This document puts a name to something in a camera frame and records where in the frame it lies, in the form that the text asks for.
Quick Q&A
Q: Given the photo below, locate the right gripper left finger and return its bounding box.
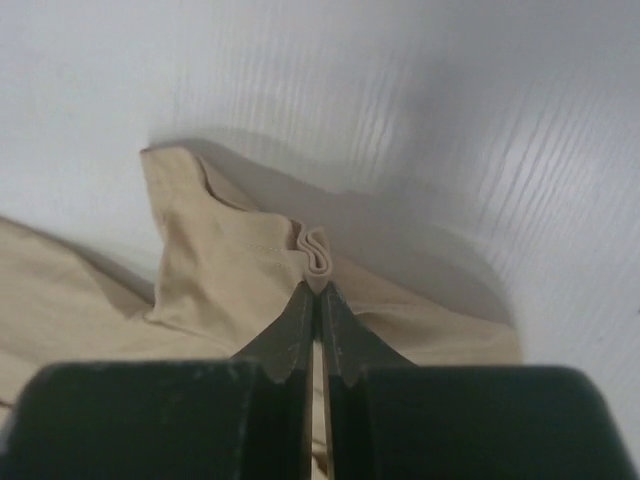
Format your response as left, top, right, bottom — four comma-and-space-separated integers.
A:
1, 284, 314, 479

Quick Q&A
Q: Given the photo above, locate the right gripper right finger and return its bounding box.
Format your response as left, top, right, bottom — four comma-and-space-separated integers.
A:
319, 285, 637, 479

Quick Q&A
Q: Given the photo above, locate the beige t shirt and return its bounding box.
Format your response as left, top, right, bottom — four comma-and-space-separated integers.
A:
0, 147, 524, 480

